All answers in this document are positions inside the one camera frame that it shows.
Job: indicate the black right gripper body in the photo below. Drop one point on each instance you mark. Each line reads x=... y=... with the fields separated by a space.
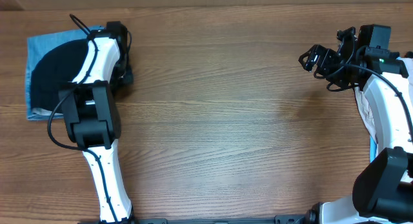
x=327 y=60

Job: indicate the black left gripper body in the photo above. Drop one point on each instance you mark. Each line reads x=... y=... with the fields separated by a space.
x=123 y=72

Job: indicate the black shorts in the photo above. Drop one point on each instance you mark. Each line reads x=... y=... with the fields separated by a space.
x=58 y=67

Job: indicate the blue denim garment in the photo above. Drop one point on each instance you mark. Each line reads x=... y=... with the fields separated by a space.
x=37 y=47

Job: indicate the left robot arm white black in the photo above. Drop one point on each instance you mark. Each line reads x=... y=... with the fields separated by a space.
x=92 y=120

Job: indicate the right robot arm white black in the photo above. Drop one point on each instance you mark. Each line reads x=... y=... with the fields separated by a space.
x=382 y=193

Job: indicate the beige shorts pile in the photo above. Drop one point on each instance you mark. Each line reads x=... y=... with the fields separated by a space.
x=383 y=114

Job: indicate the light blue garment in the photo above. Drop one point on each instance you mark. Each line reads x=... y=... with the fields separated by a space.
x=373 y=149

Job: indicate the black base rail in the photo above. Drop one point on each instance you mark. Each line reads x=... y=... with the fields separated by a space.
x=278 y=219

